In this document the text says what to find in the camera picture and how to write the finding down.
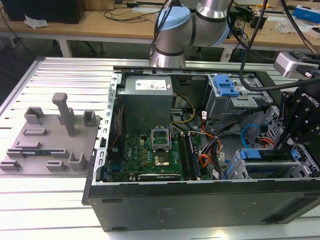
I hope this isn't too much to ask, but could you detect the black RAM slot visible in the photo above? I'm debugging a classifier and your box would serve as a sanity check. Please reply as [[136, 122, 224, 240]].
[[177, 133, 191, 181]]

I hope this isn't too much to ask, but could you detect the clear plastic bag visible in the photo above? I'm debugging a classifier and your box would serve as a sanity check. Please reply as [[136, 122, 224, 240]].
[[275, 18, 301, 34]]

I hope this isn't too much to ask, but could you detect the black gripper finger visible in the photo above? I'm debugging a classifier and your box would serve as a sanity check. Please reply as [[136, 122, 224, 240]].
[[272, 91, 305, 153]]

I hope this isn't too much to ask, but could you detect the black sleeved cable bundle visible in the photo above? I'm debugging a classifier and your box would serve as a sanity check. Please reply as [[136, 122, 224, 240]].
[[199, 104, 272, 161]]

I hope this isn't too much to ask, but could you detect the crumpled white plastic sheet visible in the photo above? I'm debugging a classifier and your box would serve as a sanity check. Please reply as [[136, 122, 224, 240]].
[[23, 13, 49, 29]]

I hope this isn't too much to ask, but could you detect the hard disk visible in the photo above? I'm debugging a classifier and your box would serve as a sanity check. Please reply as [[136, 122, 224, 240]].
[[238, 147, 301, 164]]

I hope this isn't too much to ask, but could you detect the grey metal drive cage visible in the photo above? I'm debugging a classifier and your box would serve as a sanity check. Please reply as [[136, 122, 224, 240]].
[[204, 73, 274, 121]]

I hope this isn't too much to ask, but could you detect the thin metal locking lever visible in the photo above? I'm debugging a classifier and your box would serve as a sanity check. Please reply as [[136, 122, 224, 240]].
[[168, 123, 174, 151]]

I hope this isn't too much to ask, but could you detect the grey perforated disk bay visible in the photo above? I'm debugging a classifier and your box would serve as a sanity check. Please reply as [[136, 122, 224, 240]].
[[224, 104, 320, 181]]

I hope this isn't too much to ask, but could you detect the grey power supply unit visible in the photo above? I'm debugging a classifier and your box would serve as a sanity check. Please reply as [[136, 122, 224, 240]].
[[116, 75, 176, 136]]

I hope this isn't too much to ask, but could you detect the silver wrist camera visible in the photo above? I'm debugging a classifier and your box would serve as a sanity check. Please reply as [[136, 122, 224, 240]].
[[273, 50, 320, 80]]

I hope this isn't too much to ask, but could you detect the blue plastic drive latch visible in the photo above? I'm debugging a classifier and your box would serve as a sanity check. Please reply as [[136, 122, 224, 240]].
[[214, 74, 240, 98]]

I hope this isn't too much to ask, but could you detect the metal socket cover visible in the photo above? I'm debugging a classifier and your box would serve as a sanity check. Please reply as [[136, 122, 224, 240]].
[[151, 126, 171, 153]]

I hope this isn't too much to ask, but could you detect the small black box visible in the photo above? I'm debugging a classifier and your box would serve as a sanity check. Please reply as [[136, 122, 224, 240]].
[[250, 12, 268, 30]]

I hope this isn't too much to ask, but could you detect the thick black camera cable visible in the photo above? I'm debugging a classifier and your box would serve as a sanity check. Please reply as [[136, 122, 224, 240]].
[[239, 0, 320, 92]]

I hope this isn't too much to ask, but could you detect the blue cardboard box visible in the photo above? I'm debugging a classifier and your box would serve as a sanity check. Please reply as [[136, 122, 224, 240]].
[[291, 4, 320, 25]]

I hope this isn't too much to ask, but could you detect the black open PC case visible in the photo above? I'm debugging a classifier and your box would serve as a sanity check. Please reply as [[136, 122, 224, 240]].
[[82, 63, 320, 232]]

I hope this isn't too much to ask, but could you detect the RAM stick in rack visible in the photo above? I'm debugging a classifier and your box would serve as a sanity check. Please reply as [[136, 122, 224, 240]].
[[21, 149, 51, 155]]

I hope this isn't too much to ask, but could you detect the red disk wire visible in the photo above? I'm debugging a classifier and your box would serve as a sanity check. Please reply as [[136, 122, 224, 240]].
[[258, 136, 277, 147]]

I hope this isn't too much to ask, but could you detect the yellow and black power cable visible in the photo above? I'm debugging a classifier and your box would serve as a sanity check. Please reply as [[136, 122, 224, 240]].
[[169, 93, 197, 125]]

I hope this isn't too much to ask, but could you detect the large black box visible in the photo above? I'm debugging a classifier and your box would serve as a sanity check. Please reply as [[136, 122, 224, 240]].
[[1, 0, 85, 25]]

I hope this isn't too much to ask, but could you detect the orange and red wire bundle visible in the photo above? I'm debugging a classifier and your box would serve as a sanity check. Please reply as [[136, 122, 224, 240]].
[[198, 129, 226, 174]]

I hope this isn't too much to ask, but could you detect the RAM stick in slot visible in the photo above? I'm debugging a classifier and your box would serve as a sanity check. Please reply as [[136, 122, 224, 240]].
[[187, 133, 202, 176]]

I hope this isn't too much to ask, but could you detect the green motherboard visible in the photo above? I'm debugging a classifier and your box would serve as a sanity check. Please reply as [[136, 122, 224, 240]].
[[107, 132, 213, 182]]

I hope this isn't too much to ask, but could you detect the wooden desk with white frame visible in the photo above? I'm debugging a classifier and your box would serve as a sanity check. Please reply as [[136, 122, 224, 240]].
[[223, 0, 320, 61], [0, 0, 163, 59]]

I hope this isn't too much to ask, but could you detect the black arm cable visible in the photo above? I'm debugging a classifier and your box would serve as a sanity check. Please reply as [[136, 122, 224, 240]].
[[148, 0, 176, 62]]

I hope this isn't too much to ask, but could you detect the CPU socket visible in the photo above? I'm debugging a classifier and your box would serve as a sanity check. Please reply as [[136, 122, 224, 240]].
[[154, 153, 171, 168]]

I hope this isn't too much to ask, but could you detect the grey parts rack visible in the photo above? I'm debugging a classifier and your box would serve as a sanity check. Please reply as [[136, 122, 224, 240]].
[[0, 92, 102, 177]]

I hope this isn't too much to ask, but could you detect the blue disk wire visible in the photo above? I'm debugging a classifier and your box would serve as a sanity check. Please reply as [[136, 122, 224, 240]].
[[239, 124, 266, 151]]

